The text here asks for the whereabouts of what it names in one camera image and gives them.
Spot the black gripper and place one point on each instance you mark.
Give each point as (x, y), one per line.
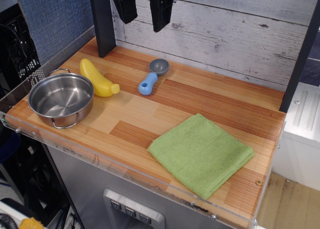
(161, 11)

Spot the green cloth napkin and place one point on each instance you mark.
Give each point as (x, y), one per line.
(200, 155)

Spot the blue grey toy spoon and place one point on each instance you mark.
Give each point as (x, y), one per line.
(157, 67)

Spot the white appliance top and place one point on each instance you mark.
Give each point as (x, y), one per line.
(297, 157)

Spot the yellow plastic toy banana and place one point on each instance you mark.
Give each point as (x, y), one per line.
(101, 85)

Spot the stainless steel pot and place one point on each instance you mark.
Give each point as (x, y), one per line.
(62, 100)

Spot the black plastic crate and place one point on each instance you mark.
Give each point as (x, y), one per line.
(18, 55)

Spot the silver dispenser panel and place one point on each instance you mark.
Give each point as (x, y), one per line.
(132, 210)

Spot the dark grey left post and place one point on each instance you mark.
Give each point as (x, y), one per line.
(103, 25)

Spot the dark grey post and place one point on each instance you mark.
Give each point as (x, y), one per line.
(103, 25)
(305, 50)

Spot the dark grey right post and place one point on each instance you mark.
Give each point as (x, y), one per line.
(305, 50)

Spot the clear acrylic guard rail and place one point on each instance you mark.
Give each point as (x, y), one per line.
(108, 150)

